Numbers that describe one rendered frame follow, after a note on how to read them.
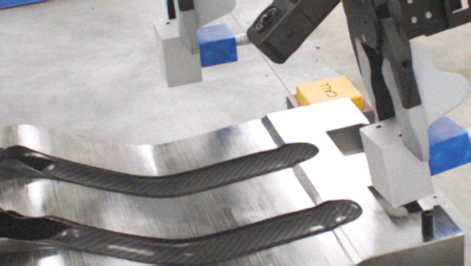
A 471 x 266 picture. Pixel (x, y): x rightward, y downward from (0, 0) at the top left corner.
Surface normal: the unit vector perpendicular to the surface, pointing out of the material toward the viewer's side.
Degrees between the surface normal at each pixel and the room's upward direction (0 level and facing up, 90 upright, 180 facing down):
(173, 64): 90
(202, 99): 0
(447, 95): 71
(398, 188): 82
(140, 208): 24
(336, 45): 1
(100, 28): 0
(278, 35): 83
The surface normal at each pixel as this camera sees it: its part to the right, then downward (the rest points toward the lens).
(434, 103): 0.23, 0.11
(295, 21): 0.30, 0.30
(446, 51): -0.08, -0.89
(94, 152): 0.38, -0.88
